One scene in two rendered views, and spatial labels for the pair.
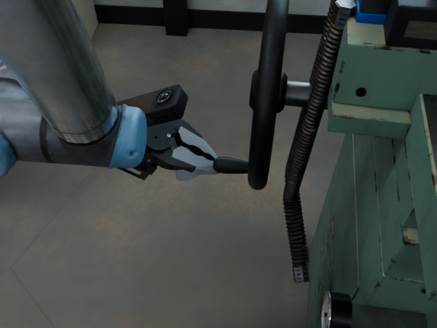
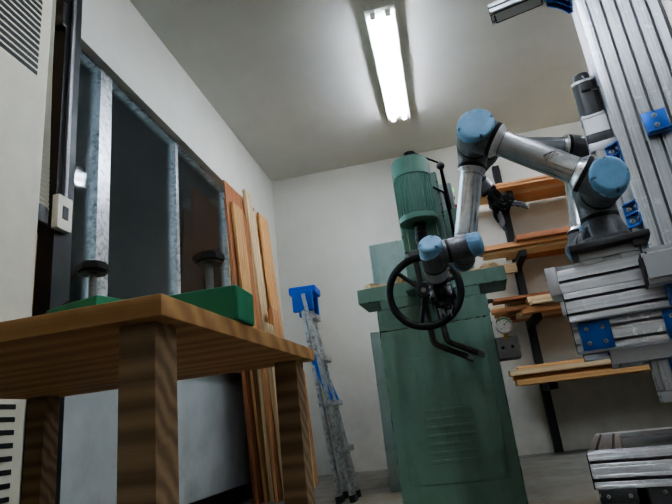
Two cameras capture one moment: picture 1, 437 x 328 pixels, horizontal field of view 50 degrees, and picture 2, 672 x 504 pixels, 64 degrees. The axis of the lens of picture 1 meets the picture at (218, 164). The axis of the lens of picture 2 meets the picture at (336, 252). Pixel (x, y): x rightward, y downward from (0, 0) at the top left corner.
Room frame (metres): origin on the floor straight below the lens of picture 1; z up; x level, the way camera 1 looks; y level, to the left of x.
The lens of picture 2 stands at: (0.65, 1.88, 0.38)
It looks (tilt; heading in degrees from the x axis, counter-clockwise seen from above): 18 degrees up; 275
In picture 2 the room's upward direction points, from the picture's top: 7 degrees counter-clockwise
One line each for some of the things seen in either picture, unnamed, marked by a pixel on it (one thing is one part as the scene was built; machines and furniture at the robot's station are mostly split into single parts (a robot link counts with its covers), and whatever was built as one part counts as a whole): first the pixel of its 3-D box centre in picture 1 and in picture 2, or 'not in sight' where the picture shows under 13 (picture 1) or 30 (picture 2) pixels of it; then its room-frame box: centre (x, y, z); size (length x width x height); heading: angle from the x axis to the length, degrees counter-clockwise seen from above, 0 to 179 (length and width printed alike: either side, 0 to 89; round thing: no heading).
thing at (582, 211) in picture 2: not in sight; (594, 197); (-0.06, 0.19, 0.98); 0.13 x 0.12 x 0.14; 85
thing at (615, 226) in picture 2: not in sight; (603, 231); (-0.06, 0.18, 0.87); 0.15 x 0.15 x 0.10
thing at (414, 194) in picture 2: not in sight; (414, 192); (0.46, -0.41, 1.35); 0.18 x 0.18 x 0.31
